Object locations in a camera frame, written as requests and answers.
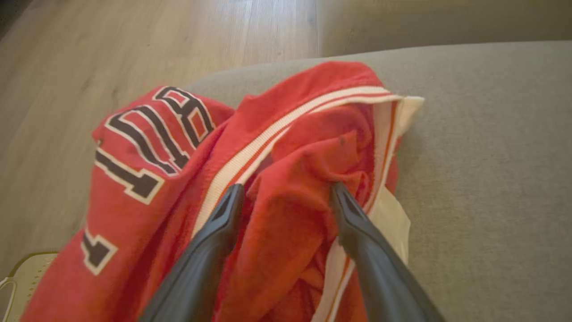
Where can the red basketball jersey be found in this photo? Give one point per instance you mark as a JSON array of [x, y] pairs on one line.
[[277, 214]]

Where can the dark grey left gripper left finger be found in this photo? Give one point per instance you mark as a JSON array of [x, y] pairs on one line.
[[201, 268]]

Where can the grey fabric couch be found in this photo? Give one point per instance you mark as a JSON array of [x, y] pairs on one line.
[[491, 179]]

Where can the grey upholstered sofa block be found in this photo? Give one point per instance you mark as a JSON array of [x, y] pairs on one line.
[[447, 22]]

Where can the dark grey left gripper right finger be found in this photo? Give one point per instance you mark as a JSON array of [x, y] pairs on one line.
[[384, 277]]

